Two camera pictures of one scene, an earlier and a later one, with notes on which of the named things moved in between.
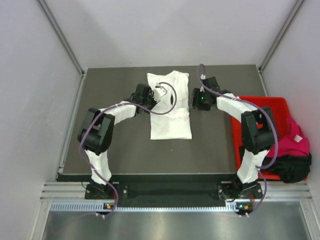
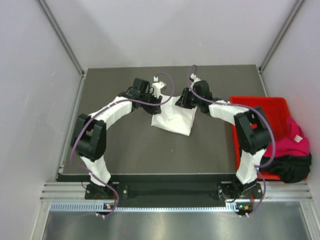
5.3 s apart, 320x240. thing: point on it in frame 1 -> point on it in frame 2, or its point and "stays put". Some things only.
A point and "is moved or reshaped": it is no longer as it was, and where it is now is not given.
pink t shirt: (295, 143) stays put
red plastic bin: (281, 111) stays put
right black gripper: (195, 102) -> (183, 101)
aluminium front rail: (271, 192) stays put
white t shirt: (176, 124) is moved or reshaped
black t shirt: (291, 168) stays put
